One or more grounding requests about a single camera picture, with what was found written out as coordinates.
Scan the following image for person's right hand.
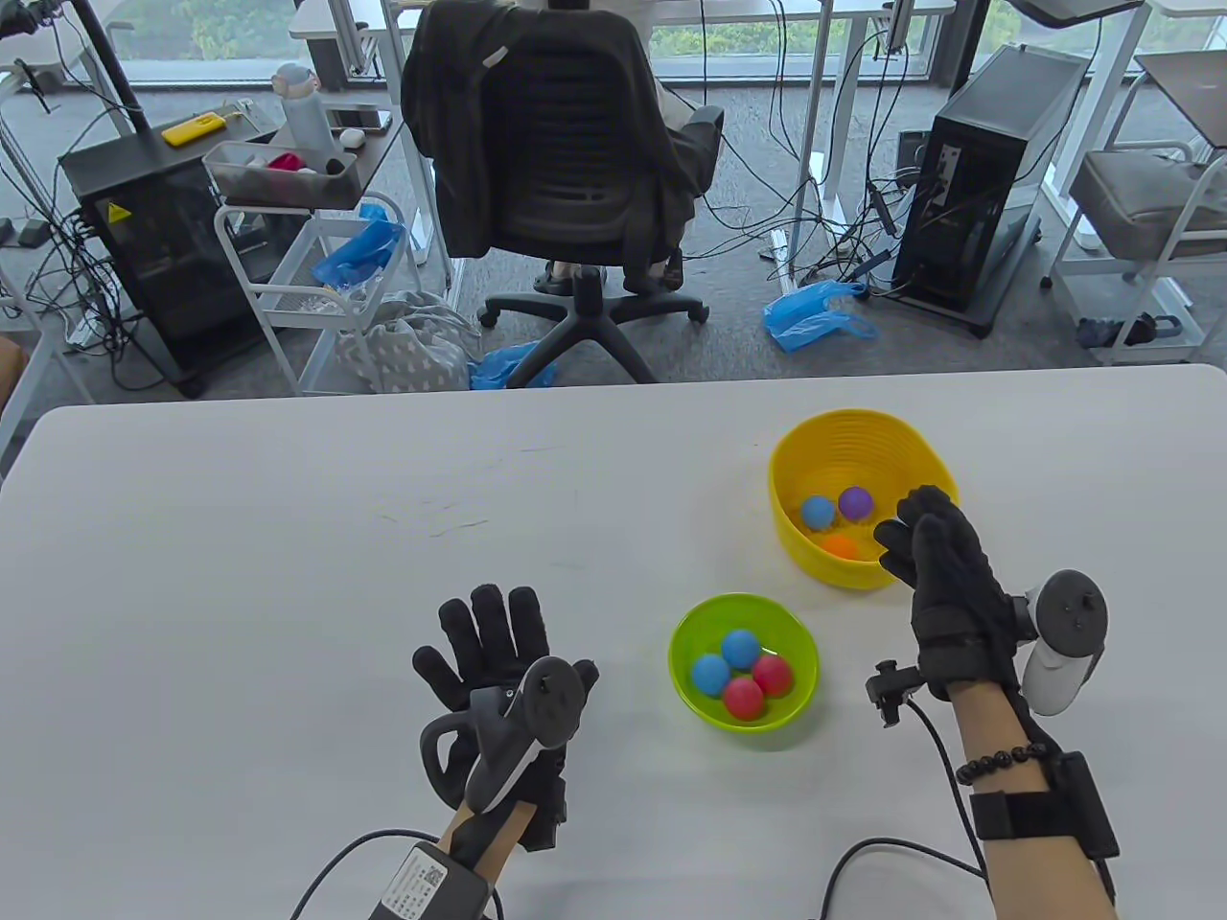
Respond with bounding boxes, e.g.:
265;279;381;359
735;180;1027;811
874;485;1022;705

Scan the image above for person's left hand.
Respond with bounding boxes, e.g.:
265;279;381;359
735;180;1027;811
412;582;601;748

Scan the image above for yellow plastic bowl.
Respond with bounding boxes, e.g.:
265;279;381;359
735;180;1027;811
769;409;961;590

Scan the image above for person's right forearm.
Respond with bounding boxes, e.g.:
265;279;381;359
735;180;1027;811
944;676;1118;920

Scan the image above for grey patterned fabric bag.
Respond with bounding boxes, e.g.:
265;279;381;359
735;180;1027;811
336;290;483;392

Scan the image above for dark grey handheld controller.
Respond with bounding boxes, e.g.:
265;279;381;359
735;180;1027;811
419;655;586;811
1018;570;1110;718

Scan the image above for green plastic bowl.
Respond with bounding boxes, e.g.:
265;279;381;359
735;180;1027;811
668;593;822;734

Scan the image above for black battery pack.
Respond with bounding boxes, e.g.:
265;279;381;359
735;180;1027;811
1045;750;1121;859

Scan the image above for grey labelled battery pack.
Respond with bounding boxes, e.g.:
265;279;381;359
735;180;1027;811
369;839;492;920

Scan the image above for blue plastic bag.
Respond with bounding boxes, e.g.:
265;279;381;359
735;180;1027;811
312;201;408;293
762;281;879;354
468;338;559;391

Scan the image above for white metal cart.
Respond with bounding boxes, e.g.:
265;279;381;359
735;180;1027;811
213;192;428;396

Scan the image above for black computer tower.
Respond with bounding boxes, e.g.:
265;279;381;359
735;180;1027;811
891;43;1094;336

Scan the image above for white chair with grey cushion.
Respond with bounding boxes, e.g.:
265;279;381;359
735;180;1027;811
1043;57;1227;367

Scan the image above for black equipment cabinet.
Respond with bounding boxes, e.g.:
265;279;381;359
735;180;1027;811
59;115;289;399

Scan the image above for grey plastic tray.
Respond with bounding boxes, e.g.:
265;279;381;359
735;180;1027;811
203;139;363;210

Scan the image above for dark grey jacket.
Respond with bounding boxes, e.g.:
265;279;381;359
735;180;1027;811
401;2;715;260

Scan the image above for black office chair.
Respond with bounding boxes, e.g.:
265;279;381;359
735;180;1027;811
476;19;726;386

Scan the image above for grey desk with white legs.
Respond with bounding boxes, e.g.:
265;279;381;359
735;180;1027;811
230;96;461;288

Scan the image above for grey water bottle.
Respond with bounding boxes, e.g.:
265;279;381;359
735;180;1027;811
271;62;334;154

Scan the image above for brown side table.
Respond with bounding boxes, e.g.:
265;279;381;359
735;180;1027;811
1134;48;1227;150

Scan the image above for yellow phone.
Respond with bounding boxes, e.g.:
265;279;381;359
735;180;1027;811
161;112;231;148

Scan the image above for black stand pole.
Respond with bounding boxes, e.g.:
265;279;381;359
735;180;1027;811
62;0;150;135

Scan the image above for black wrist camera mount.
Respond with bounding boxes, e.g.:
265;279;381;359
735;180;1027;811
866;659;931;726
518;749;568;852

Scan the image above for dark bead bracelet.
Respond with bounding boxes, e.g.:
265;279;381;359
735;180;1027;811
956;740;1051;787

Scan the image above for black forearm strap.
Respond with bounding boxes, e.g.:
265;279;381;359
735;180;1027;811
970;788;1065;842

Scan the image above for black cable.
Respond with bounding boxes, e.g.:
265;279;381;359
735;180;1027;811
820;698;993;920
288;829;423;920

